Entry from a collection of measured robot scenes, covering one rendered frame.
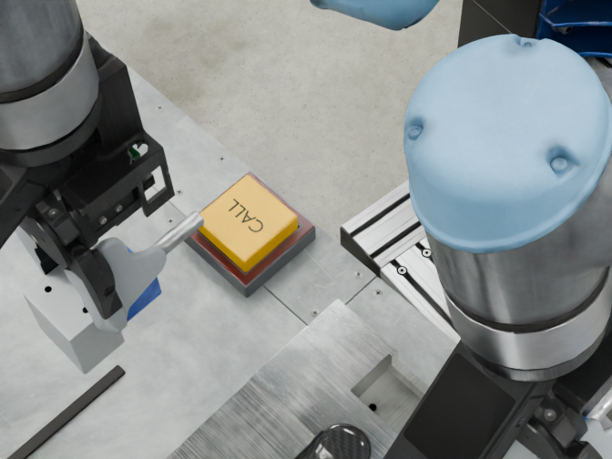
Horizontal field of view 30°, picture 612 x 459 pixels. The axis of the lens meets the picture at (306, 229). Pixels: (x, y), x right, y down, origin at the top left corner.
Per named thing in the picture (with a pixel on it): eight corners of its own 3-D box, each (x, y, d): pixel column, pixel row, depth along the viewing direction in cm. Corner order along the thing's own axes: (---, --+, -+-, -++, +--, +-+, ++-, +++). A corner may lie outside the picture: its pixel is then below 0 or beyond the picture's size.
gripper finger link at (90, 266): (137, 317, 70) (88, 225, 64) (118, 332, 70) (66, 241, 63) (94, 280, 73) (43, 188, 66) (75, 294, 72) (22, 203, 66)
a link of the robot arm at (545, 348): (534, 368, 47) (391, 260, 51) (541, 410, 51) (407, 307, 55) (648, 241, 48) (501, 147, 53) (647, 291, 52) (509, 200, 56)
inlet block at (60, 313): (180, 216, 85) (171, 175, 80) (226, 257, 83) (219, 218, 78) (40, 329, 80) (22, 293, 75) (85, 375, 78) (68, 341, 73)
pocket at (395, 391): (393, 369, 83) (395, 347, 80) (448, 417, 81) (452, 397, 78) (350, 411, 82) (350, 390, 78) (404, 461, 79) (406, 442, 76)
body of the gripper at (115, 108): (180, 204, 70) (149, 82, 60) (70, 293, 67) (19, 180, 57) (101, 134, 73) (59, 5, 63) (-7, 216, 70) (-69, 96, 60)
